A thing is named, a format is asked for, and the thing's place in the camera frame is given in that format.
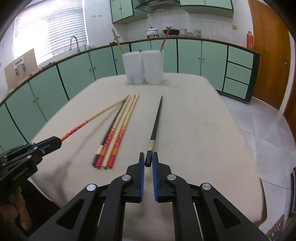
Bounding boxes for black wok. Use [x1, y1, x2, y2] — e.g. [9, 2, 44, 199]
[163, 27, 180, 37]

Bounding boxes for bamboo chopstick red end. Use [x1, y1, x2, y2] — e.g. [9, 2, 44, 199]
[106, 94, 139, 169]
[94, 95, 132, 168]

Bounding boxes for window with blinds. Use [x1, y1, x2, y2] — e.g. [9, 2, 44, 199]
[12, 1, 88, 64]

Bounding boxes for white utensil holder left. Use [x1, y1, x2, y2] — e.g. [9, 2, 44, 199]
[122, 52, 144, 84]

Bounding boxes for left hand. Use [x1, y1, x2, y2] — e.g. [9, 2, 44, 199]
[1, 186, 32, 231]

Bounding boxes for white utensil holder right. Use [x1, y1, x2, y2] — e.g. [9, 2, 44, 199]
[142, 50, 164, 84]

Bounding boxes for white utensil holder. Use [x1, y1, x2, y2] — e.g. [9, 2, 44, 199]
[122, 52, 144, 84]
[142, 50, 164, 84]

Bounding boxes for light bamboo chopstick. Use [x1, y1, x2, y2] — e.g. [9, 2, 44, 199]
[112, 28, 124, 55]

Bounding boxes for brown wooden door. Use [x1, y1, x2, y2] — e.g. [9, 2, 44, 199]
[248, 1, 290, 109]

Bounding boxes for white cooking pot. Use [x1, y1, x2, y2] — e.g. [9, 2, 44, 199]
[146, 27, 159, 39]

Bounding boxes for orange fire extinguisher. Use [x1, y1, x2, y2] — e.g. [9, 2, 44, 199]
[246, 31, 254, 50]

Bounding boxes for chrome kitchen faucet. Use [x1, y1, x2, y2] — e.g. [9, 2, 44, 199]
[69, 35, 82, 53]

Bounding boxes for green upper cabinets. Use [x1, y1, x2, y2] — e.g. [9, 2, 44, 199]
[110, 0, 234, 24]

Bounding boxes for metal spoon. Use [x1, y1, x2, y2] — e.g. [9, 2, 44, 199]
[160, 27, 171, 52]

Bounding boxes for green drawer unit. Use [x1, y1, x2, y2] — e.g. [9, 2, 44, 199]
[217, 45, 260, 104]

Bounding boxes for black chopstick gold band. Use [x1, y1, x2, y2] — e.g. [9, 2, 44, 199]
[144, 96, 163, 167]

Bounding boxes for green lower kitchen cabinets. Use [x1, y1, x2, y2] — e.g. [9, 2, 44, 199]
[0, 38, 228, 153]

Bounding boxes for cardboard board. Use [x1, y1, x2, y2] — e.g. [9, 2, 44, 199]
[4, 49, 38, 90]

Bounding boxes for bamboo chopstick orange end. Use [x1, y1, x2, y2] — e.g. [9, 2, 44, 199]
[60, 95, 129, 142]

